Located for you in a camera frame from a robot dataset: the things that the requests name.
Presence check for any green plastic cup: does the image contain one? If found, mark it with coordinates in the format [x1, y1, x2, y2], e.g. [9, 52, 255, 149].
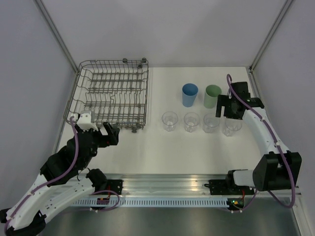
[204, 85, 222, 109]

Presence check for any clear glass cup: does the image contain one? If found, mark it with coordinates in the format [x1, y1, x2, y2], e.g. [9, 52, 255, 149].
[222, 118, 242, 137]
[184, 112, 200, 133]
[203, 113, 220, 133]
[161, 111, 178, 132]

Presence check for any grey wire dish rack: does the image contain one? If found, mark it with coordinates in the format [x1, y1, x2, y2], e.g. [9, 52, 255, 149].
[63, 58, 149, 133]

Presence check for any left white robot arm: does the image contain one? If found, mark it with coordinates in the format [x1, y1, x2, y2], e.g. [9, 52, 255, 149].
[0, 122, 120, 236]

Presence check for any left aluminium frame post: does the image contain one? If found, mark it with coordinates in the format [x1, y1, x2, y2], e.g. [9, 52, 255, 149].
[34, 0, 79, 73]

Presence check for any aluminium frame post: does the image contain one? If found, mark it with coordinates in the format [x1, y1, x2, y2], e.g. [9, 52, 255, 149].
[34, 0, 79, 73]
[248, 0, 296, 72]

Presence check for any white slotted cable duct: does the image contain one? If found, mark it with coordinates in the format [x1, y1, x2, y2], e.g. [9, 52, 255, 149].
[72, 197, 228, 207]

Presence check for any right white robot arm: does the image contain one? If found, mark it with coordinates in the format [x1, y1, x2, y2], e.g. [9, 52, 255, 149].
[216, 82, 302, 191]

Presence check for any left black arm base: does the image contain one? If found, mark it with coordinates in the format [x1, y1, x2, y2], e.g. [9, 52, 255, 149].
[98, 179, 123, 195]

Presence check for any right aluminium frame post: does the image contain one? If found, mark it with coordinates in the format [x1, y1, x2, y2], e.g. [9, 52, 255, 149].
[248, 0, 296, 72]

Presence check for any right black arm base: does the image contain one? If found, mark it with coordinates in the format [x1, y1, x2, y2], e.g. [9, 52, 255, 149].
[204, 179, 254, 196]

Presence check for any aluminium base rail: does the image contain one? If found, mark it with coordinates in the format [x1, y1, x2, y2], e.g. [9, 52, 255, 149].
[66, 173, 302, 196]

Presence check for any blue plastic cup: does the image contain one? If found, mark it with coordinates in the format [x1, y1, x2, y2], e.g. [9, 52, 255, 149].
[182, 83, 198, 107]

